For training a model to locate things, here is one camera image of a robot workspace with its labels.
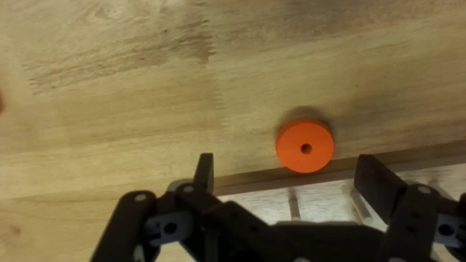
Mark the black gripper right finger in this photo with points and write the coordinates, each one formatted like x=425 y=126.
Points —
x=384 y=194

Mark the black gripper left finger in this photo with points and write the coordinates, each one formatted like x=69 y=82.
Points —
x=132 y=227

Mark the wooden peg board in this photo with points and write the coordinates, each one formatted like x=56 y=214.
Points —
x=321 y=204

